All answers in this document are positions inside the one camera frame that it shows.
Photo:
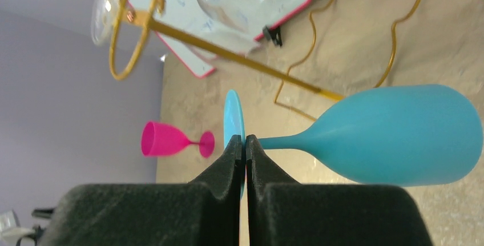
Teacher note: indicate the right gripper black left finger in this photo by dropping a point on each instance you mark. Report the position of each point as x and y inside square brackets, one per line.
[204, 211]

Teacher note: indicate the front clear wine glass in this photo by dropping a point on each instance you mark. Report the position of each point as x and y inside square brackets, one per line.
[103, 16]

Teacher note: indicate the pink wine glass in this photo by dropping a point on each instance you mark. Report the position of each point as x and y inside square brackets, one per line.
[162, 139]

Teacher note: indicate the clear wine glass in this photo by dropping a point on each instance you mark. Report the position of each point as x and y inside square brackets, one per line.
[241, 15]
[103, 16]

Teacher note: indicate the red framed whiteboard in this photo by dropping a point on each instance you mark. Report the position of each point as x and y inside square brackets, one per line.
[188, 16]

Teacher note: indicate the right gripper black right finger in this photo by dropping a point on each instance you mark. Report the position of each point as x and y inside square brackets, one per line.
[282, 211]

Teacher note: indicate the light blue wine glass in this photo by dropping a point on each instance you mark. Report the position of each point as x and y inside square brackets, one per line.
[408, 136]

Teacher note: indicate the rear clear wine glass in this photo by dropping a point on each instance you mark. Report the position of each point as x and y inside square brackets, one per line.
[241, 15]

